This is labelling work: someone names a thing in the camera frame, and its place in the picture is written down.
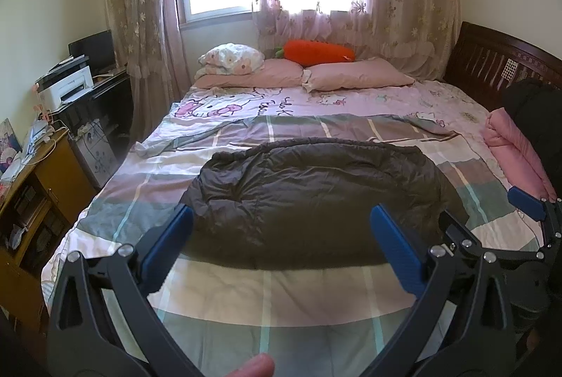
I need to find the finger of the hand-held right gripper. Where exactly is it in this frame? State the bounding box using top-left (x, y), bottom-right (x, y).
top-left (437, 208), bottom-right (545, 264)
top-left (507, 186), bottom-right (562, 261)

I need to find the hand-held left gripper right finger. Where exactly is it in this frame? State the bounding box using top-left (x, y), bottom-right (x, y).
top-left (364, 205), bottom-right (519, 377)

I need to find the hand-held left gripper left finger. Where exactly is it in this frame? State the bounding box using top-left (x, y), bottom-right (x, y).
top-left (46, 203), bottom-right (196, 377)

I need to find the dark puffer jacket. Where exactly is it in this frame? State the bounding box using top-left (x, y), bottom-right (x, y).
top-left (179, 137), bottom-right (470, 271)

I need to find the person's left hand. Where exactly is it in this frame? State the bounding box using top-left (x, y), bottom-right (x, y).
top-left (227, 352), bottom-right (276, 377)

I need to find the folded pink quilt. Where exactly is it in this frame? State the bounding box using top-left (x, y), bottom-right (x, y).
top-left (480, 107), bottom-right (556, 203)

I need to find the black garment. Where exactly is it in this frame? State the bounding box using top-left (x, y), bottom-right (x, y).
top-left (501, 78), bottom-right (562, 203)

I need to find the small white floral cabinet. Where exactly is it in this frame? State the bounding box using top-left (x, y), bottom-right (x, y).
top-left (70, 118), bottom-right (118, 190)

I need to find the plaid blanket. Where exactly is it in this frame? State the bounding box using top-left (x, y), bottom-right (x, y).
top-left (41, 113), bottom-right (546, 377)

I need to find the wooden cabinet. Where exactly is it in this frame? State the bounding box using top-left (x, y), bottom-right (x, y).
top-left (0, 126), bottom-right (98, 336)

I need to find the white power strip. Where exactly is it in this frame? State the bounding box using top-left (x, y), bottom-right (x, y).
top-left (76, 120), bottom-right (103, 137)

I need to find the dark wooden headboard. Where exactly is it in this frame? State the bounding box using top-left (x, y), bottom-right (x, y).
top-left (441, 21), bottom-right (562, 97)

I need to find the black desk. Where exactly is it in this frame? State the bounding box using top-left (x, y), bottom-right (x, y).
top-left (53, 67), bottom-right (135, 143)

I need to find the cartoon print bed sheet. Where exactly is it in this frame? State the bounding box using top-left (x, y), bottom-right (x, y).
top-left (132, 75), bottom-right (521, 160)

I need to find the pink pillow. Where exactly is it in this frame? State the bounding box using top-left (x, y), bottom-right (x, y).
top-left (193, 58), bottom-right (305, 89)
top-left (302, 57), bottom-right (416, 92)

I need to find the white printer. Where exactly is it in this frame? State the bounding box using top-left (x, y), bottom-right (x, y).
top-left (36, 66), bottom-right (95, 111)

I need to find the white floral pillow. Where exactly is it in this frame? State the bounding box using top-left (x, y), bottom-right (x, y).
top-left (197, 44), bottom-right (267, 77)

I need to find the black monitor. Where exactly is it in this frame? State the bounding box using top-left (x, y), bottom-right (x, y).
top-left (68, 30), bottom-right (116, 73)

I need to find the orange carrot plush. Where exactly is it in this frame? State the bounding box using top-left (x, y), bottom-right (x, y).
top-left (274, 40), bottom-right (356, 65)

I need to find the picture frame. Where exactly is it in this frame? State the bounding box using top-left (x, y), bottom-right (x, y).
top-left (0, 118), bottom-right (24, 175)

